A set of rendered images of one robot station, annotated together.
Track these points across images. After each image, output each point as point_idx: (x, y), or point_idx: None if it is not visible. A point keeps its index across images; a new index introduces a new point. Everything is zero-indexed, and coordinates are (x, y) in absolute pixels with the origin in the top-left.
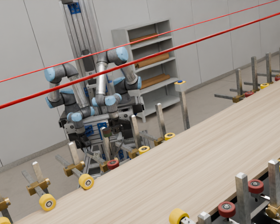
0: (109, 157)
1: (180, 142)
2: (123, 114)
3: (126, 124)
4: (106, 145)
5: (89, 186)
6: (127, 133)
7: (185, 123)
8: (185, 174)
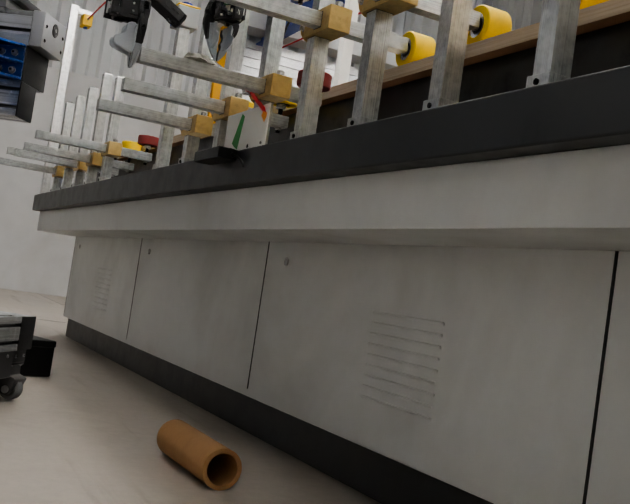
0: (277, 67)
1: None
2: (54, 21)
3: (33, 63)
4: (283, 25)
5: None
6: (27, 100)
7: None
8: None
